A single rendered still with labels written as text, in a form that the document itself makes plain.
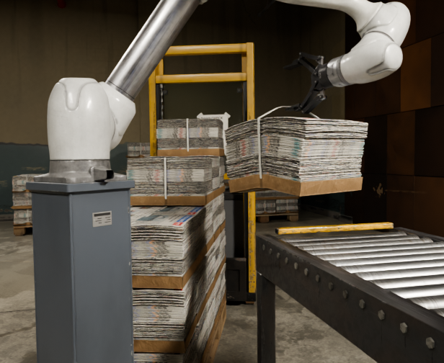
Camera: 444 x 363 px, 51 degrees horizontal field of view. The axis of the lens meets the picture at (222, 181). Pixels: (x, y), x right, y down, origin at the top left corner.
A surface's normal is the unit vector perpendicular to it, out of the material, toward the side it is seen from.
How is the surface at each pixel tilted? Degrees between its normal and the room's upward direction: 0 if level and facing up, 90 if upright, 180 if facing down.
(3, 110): 90
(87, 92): 70
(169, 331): 90
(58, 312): 90
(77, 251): 90
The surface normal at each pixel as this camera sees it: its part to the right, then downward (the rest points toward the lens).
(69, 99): -0.04, -0.19
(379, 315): -0.97, 0.03
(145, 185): -0.10, 0.05
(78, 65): 0.24, 0.05
